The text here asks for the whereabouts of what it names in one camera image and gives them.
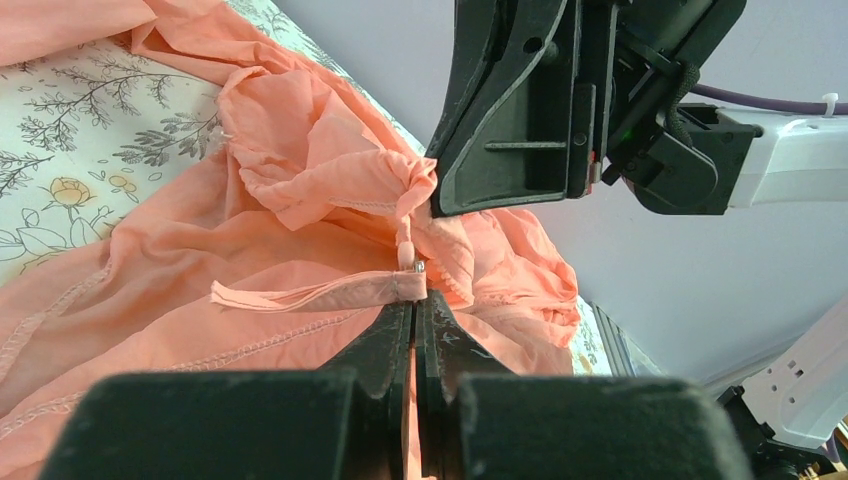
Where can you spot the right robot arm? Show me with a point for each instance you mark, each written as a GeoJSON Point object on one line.
{"type": "Point", "coordinates": [771, 151]}

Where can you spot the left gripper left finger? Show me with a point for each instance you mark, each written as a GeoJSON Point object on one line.
{"type": "Point", "coordinates": [342, 420]}

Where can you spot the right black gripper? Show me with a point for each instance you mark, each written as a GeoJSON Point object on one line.
{"type": "Point", "coordinates": [546, 97]}

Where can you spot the floral patterned mat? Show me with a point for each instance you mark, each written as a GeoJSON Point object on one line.
{"type": "Point", "coordinates": [88, 133]}

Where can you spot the salmon pink jacket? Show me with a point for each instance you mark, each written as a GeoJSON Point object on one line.
{"type": "Point", "coordinates": [272, 252]}

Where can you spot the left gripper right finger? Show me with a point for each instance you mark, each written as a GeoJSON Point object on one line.
{"type": "Point", "coordinates": [479, 420]}

